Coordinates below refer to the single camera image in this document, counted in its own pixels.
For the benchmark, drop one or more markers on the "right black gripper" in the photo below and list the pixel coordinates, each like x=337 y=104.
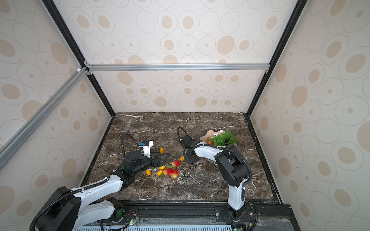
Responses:
x=186 y=159

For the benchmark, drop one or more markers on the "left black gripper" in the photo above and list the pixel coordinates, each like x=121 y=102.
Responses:
x=158 y=163

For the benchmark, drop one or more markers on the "fake peach strawberry front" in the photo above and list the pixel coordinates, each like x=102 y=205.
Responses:
x=174 y=174

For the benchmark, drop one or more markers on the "pink scalloped fruit bowl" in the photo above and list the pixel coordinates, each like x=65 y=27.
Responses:
x=210 y=134

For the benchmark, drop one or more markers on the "green fake grape bunch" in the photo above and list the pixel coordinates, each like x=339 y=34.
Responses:
x=224 y=139

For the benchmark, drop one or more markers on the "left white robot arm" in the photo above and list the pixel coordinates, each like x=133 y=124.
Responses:
x=95 y=187

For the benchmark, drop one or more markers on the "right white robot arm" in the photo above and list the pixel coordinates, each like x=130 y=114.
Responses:
x=234 y=168

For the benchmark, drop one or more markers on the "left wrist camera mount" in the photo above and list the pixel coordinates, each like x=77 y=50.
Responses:
x=145 y=148

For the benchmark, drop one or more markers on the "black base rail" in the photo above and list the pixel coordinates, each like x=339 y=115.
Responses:
x=214 y=210

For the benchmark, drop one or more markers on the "horizontal aluminium frame bar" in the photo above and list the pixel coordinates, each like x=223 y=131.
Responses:
x=176 y=67

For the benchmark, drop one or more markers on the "slanted aluminium frame bar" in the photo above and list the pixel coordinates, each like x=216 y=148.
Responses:
x=16 y=141

